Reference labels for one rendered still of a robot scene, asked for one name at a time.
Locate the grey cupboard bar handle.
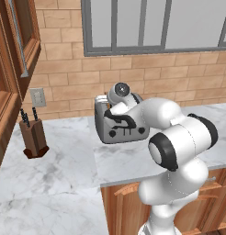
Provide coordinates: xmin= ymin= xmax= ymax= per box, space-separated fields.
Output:
xmin=8 ymin=0 xmax=29 ymax=78

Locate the wooden cupboard door with glass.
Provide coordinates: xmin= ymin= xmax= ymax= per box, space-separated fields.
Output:
xmin=0 ymin=68 xmax=23 ymax=180
xmin=0 ymin=0 xmax=42 ymax=102

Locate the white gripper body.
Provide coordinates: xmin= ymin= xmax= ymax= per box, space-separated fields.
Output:
xmin=108 ymin=102 xmax=130 ymax=117

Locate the grey wall socket plate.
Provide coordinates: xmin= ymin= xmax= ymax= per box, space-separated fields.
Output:
xmin=29 ymin=87 xmax=48 ymax=108

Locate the wooden drawer front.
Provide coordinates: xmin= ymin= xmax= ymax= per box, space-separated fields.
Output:
xmin=198 ymin=166 xmax=226 ymax=196
xmin=174 ymin=193 xmax=226 ymax=235

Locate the wooden base cupboard door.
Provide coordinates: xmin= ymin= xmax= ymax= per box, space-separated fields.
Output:
xmin=100 ymin=181 xmax=153 ymax=235

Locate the wooden drawer handle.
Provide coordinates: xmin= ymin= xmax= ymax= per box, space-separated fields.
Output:
xmin=199 ymin=175 xmax=223 ymax=193
xmin=196 ymin=193 xmax=220 ymax=203

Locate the silver toaster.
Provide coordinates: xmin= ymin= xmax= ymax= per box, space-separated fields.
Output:
xmin=94 ymin=94 xmax=151 ymax=145

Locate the grey framed window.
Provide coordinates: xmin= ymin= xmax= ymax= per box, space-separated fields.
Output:
xmin=80 ymin=0 xmax=226 ymax=58

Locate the brown wooden knife block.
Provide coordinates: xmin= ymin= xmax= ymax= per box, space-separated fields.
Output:
xmin=18 ymin=118 xmax=51 ymax=160

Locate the wooden cupboard handle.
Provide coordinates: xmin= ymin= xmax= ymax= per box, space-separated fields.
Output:
xmin=113 ymin=182 xmax=141 ymax=197

